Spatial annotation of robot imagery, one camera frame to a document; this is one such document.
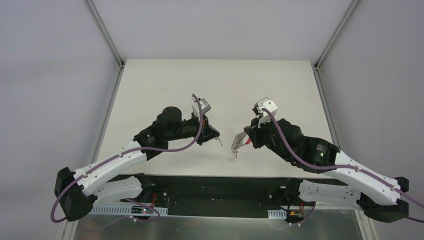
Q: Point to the aluminium frame post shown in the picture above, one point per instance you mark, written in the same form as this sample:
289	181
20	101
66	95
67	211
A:
337	32
102	28

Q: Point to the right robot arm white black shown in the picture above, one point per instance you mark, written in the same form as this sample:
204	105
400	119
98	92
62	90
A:
357	187

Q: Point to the white slotted cable duct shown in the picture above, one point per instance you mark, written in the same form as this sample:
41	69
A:
277	214
122	210

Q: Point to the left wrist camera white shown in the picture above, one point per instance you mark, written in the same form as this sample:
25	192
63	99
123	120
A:
200	106

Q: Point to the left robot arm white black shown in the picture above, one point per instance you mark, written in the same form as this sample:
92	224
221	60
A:
78	192

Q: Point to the left white slotted cable duct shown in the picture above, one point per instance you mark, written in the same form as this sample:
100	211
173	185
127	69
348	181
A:
122	210

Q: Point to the left aluminium frame post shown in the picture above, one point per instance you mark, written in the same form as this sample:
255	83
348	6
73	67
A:
102	28

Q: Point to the grey red keyring holder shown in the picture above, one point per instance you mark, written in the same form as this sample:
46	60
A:
240	140

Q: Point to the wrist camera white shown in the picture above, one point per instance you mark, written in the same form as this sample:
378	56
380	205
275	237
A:
265	109
200	106

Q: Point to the right aluminium frame post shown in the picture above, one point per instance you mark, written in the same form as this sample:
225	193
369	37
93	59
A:
337	32

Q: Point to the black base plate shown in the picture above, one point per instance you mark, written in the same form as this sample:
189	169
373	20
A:
218	196

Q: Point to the right white slotted cable duct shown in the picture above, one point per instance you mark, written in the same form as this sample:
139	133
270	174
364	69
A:
277	214

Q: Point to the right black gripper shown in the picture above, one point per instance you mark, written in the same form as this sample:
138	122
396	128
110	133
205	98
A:
255	136

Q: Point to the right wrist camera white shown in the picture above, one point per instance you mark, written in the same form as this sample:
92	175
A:
265	109

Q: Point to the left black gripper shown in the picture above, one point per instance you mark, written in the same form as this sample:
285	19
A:
205	130

